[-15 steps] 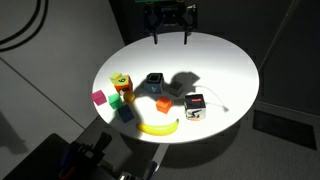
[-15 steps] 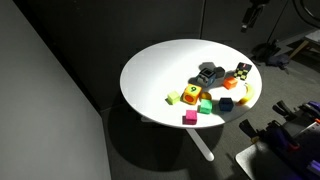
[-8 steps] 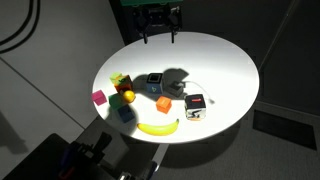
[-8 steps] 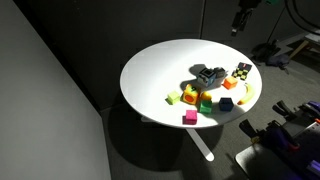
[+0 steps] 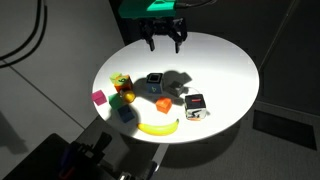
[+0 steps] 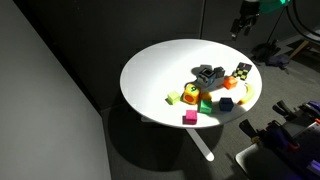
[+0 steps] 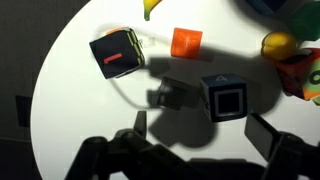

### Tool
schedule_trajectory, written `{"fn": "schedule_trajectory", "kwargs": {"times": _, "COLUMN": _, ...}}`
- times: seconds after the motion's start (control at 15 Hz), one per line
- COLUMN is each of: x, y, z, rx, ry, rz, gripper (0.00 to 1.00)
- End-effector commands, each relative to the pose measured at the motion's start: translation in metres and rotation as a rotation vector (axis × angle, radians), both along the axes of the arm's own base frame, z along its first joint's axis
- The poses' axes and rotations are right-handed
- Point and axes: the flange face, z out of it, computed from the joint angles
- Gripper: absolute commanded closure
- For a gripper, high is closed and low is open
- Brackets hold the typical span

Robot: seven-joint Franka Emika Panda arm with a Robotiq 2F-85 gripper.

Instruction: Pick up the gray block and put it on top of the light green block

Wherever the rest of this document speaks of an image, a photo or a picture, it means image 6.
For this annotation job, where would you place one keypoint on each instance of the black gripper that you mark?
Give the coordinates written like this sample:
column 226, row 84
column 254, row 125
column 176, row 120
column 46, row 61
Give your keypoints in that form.
column 249, row 11

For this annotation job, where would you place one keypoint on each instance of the orange block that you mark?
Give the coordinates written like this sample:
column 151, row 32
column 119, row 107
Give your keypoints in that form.
column 230, row 82

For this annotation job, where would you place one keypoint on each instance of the blue block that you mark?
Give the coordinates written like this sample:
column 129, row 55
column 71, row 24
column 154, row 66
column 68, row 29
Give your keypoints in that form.
column 226, row 104

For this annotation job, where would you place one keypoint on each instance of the light green block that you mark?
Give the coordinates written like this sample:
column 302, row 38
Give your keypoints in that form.
column 173, row 97

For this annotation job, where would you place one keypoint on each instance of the magenta block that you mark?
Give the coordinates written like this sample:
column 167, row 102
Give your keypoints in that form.
column 190, row 117

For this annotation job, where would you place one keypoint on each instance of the dark bag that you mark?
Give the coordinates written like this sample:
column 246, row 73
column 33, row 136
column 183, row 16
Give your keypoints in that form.
column 271, row 55

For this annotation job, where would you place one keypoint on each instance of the black patterned cube red stripe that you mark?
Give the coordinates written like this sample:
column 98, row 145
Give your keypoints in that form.
column 242, row 71

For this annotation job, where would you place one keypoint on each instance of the blue white patterned cube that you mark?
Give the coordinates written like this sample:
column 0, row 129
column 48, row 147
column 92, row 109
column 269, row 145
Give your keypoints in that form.
column 206, row 77

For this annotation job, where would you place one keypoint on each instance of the yellow banana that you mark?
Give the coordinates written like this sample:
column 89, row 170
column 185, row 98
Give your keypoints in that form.
column 248, row 94

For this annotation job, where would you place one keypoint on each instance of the wooden side table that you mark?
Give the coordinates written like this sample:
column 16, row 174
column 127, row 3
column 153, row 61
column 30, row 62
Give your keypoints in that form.
column 311, row 37

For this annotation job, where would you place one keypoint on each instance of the small yellow ball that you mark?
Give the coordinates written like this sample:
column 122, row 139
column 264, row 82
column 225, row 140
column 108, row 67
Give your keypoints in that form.
column 206, row 96

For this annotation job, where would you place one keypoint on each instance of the orange yellow number cube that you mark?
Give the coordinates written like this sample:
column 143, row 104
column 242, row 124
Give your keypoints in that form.
column 191, row 94

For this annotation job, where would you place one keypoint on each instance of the black clamp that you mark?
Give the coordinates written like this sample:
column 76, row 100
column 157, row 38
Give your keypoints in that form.
column 250, row 128
column 286, row 110

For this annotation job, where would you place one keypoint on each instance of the white table leg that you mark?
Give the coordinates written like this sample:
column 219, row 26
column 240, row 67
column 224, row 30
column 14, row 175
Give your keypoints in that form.
column 200, row 143

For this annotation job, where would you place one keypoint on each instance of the flat dark gray plate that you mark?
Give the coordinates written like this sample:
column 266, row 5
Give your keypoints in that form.
column 256, row 163

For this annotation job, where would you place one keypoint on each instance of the black perforated board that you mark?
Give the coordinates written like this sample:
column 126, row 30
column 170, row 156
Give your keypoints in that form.
column 301, row 150

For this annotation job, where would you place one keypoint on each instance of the small purple clamp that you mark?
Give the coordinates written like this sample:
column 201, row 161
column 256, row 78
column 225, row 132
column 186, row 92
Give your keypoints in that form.
column 314, row 166

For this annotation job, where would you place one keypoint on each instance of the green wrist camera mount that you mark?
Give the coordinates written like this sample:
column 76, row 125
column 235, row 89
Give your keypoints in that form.
column 273, row 5

